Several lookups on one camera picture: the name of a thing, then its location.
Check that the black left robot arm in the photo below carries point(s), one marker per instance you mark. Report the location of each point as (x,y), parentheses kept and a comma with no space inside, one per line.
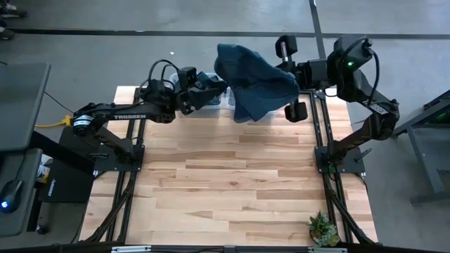
(130,115)

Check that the white yellow bottle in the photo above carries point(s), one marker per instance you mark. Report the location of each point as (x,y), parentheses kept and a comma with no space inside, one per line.
(44,172)

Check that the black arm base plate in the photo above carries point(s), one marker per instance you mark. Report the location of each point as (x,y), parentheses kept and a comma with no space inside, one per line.
(348,165)
(116,167)

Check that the yellow power plug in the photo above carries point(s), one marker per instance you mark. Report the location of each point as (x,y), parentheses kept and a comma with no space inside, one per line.
(67,121)

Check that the clear plastic container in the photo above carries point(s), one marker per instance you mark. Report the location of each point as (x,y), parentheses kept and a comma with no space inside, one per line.
(214,110)
(229,100)

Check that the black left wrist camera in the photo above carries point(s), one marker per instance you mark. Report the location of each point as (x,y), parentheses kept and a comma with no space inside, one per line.
(187,75)

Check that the silver metal bracket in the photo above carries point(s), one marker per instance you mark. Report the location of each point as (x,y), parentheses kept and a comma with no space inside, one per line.
(130,249)
(327,250)

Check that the black white sneaker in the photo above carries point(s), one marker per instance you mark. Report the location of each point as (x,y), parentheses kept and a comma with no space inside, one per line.
(14,10)
(6,34)

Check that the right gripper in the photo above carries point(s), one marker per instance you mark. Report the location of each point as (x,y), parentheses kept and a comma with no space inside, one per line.
(313,74)

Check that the grey desk surface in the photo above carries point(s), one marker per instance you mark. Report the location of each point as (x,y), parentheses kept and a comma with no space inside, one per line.
(21,105)

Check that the black Trossen controller box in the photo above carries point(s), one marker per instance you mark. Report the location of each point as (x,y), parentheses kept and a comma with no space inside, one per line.
(70,186)

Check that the small green potted plant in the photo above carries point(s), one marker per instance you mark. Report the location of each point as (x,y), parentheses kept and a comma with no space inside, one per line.
(321,230)

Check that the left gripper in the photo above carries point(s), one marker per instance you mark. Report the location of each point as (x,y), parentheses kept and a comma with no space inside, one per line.
(190,98)

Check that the black computer mouse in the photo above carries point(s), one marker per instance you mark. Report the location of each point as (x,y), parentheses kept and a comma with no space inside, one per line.
(12,193)

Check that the black metal table frame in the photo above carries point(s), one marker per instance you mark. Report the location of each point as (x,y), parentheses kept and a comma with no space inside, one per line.
(133,140)

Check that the grey metal cart frame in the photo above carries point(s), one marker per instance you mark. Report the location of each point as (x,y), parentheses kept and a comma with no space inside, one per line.
(422,118)

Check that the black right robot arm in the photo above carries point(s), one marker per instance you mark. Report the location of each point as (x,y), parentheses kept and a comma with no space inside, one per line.
(362,88)

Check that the grey mouse shelf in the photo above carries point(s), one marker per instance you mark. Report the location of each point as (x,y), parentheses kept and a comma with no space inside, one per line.
(21,165)

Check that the faded blue cap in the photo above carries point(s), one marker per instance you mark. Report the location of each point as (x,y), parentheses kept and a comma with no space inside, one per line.
(253,84)

